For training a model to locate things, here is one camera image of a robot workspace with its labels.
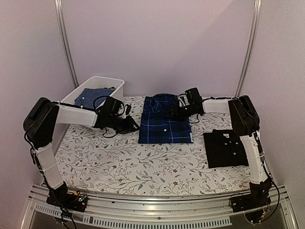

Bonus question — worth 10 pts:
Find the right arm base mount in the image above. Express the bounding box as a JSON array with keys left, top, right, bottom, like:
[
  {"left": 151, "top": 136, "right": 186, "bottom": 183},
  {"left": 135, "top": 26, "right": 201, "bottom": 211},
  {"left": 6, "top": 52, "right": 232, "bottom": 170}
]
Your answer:
[{"left": 228, "top": 192, "right": 271, "bottom": 225}]

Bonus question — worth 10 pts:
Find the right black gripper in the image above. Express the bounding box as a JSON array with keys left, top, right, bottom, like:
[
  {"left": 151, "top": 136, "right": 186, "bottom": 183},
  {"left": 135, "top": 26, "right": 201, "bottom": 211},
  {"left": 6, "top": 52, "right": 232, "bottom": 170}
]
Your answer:
[{"left": 164, "top": 104, "right": 194, "bottom": 122}]

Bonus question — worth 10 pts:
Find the floral patterned table mat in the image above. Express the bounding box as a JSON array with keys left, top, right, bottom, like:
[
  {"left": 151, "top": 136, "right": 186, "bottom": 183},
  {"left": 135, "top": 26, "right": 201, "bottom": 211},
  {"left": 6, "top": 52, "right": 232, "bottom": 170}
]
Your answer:
[{"left": 47, "top": 96, "right": 271, "bottom": 197}]

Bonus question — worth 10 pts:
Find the white plastic bin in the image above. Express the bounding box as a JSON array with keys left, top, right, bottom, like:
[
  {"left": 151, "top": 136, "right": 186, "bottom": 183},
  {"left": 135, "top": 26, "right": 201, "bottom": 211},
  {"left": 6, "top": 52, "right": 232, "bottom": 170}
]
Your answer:
[{"left": 61, "top": 76, "right": 125, "bottom": 109}]

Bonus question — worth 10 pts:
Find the aluminium frame post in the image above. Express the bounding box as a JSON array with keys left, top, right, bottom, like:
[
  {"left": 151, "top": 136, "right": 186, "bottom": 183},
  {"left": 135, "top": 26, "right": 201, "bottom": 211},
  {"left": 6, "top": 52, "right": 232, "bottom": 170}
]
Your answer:
[
  {"left": 54, "top": 0, "right": 79, "bottom": 88},
  {"left": 234, "top": 0, "right": 262, "bottom": 97}
]

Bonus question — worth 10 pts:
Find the left aluminium frame post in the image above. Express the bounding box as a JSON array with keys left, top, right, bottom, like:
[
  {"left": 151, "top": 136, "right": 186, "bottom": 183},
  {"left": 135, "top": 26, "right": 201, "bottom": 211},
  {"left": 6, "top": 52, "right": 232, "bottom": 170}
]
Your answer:
[{"left": 54, "top": 0, "right": 79, "bottom": 88}]

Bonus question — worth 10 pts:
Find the right aluminium frame post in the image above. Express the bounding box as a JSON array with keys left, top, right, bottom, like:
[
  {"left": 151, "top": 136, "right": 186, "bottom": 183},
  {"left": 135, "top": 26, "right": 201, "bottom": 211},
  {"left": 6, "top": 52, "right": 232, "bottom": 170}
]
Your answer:
[{"left": 234, "top": 0, "right": 262, "bottom": 97}]

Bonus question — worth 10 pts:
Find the front aluminium rail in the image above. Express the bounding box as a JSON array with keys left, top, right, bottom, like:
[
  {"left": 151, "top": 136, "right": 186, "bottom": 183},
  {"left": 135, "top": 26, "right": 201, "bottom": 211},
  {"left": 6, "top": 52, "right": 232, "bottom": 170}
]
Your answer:
[{"left": 21, "top": 185, "right": 299, "bottom": 229}]

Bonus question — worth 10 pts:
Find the blue plaid long sleeve shirt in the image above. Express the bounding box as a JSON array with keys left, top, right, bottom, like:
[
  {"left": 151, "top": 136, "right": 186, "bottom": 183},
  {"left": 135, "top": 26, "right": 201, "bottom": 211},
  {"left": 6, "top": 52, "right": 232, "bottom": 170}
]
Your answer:
[{"left": 138, "top": 94, "right": 193, "bottom": 144}]

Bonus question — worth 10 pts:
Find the folded black shirt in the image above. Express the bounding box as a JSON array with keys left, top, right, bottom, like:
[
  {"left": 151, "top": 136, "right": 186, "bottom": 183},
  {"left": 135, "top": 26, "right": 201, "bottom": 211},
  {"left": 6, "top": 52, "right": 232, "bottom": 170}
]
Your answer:
[{"left": 203, "top": 129, "right": 249, "bottom": 168}]

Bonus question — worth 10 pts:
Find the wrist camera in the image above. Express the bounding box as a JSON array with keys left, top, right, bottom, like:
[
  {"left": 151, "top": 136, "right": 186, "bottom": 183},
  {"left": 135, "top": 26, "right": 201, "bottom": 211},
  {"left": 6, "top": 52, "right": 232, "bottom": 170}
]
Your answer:
[
  {"left": 177, "top": 94, "right": 189, "bottom": 107},
  {"left": 124, "top": 104, "right": 132, "bottom": 118}
]

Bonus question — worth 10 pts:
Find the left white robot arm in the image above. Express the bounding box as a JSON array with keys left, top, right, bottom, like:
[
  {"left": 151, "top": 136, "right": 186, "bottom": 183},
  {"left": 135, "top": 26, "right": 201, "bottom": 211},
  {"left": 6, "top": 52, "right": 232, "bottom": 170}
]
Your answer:
[{"left": 23, "top": 96, "right": 140, "bottom": 207}]

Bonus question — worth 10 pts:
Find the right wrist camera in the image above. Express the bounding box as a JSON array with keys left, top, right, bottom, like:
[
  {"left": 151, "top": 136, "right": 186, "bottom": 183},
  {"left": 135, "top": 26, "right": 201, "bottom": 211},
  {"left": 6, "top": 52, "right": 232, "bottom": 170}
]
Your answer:
[{"left": 177, "top": 94, "right": 189, "bottom": 107}]

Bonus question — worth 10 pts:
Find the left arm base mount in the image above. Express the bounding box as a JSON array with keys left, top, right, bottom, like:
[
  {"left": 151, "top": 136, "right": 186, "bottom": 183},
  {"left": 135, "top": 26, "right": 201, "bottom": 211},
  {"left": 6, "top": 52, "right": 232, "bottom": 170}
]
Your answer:
[{"left": 46, "top": 189, "right": 88, "bottom": 212}]

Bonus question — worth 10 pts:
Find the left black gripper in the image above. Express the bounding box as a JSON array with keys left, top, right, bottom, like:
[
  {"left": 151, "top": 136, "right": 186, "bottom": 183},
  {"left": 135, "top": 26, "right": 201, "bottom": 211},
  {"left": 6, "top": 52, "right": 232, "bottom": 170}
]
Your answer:
[{"left": 108, "top": 114, "right": 140, "bottom": 135}]

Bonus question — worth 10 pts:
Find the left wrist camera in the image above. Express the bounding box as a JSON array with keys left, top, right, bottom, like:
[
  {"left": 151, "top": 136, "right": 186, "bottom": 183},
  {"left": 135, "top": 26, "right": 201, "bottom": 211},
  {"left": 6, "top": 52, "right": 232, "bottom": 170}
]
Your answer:
[{"left": 124, "top": 104, "right": 132, "bottom": 118}]

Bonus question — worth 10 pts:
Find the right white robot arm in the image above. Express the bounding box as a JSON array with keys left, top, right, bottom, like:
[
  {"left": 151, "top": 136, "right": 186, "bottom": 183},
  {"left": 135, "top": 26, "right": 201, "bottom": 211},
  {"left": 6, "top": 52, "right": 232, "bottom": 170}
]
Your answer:
[{"left": 166, "top": 88, "right": 273, "bottom": 208}]

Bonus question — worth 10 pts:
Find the blue checked shirt in bin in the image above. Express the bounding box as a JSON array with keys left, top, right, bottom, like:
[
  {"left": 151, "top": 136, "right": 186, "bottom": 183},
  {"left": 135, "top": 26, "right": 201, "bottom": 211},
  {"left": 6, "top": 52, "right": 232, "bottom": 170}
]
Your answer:
[{"left": 74, "top": 87, "right": 115, "bottom": 109}]

